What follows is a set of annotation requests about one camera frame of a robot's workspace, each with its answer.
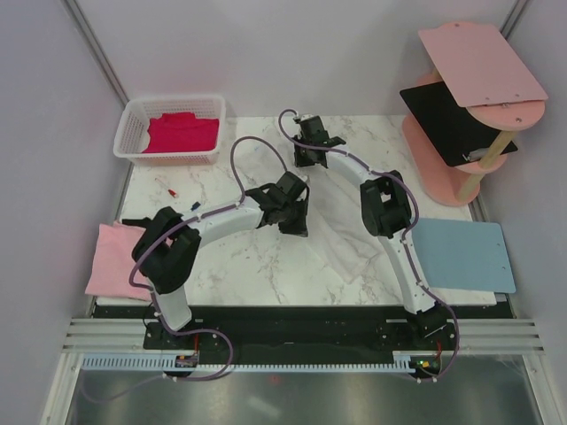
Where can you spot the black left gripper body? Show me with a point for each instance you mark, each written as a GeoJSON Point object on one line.
{"type": "Point", "coordinates": [292, 221]}

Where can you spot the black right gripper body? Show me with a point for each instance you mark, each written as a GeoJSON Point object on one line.
{"type": "Point", "coordinates": [302, 157]}

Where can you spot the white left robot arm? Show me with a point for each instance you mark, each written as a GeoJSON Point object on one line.
{"type": "Point", "coordinates": [166, 252]}

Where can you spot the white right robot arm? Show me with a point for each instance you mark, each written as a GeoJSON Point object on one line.
{"type": "Point", "coordinates": [388, 211]}

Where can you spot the red t shirt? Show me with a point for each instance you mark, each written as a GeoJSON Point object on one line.
{"type": "Point", "coordinates": [181, 132]}

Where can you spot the black t shirt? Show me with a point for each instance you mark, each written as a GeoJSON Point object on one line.
{"type": "Point", "coordinates": [138, 223]}

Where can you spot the black square sheet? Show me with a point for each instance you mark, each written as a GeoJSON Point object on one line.
{"type": "Point", "coordinates": [456, 136]}

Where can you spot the white plastic basket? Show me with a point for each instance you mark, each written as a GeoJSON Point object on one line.
{"type": "Point", "coordinates": [132, 139]}

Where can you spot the light blue mat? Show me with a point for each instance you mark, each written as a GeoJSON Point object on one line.
{"type": "Point", "coordinates": [463, 255]}

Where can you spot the pink wooden shelf stand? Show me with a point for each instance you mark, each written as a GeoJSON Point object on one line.
{"type": "Point", "coordinates": [486, 77]}

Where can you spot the pink t shirt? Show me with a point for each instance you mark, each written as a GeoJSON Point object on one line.
{"type": "Point", "coordinates": [112, 263]}

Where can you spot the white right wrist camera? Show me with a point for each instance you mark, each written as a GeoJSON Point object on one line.
{"type": "Point", "coordinates": [302, 117]}

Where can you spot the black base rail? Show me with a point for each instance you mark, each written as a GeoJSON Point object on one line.
{"type": "Point", "coordinates": [291, 333]}

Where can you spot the white slotted cable duct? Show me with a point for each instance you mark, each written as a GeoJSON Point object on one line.
{"type": "Point", "coordinates": [161, 362]}

